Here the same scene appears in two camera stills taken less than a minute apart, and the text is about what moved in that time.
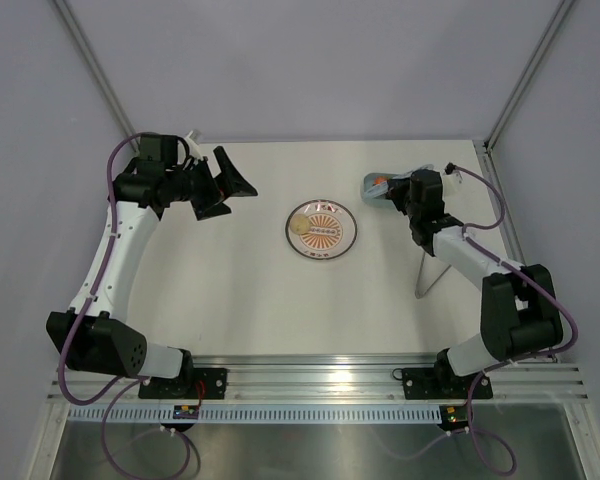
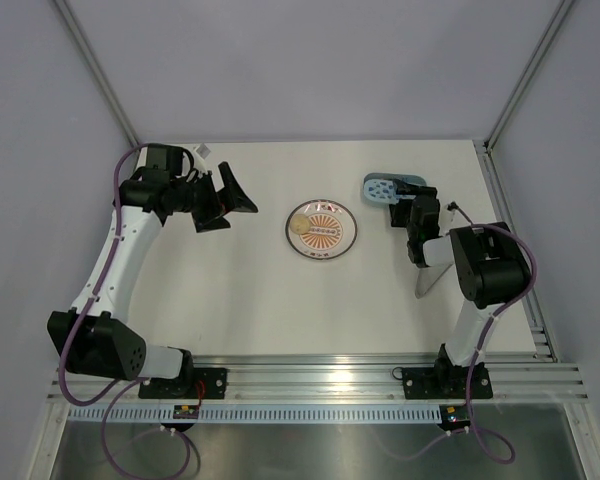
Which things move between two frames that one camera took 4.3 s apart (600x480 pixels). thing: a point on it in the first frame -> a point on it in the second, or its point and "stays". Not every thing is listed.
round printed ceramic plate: [331, 233] stays
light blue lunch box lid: [408, 174] -> [378, 187]
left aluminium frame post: [94, 69] stays
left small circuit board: [186, 412] stays
